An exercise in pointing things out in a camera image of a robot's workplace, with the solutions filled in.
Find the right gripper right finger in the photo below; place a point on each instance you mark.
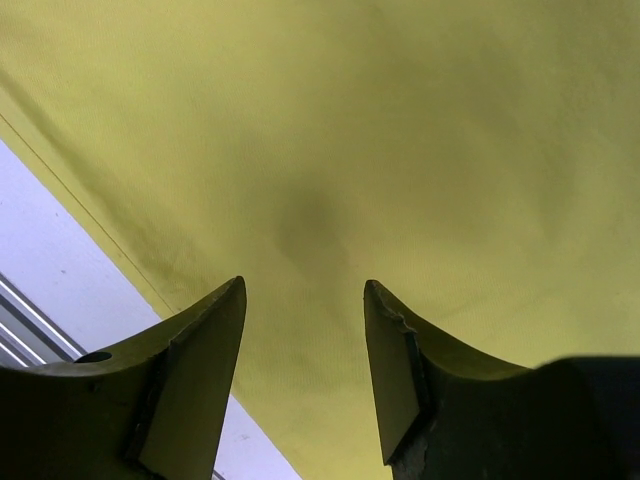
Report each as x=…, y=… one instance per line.
x=446, y=410

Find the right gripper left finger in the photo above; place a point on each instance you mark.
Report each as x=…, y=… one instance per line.
x=149, y=407

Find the yellow-green trousers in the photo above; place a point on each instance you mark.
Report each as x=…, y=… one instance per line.
x=478, y=158

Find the aluminium rail frame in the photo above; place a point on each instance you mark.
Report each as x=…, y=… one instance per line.
x=28, y=336

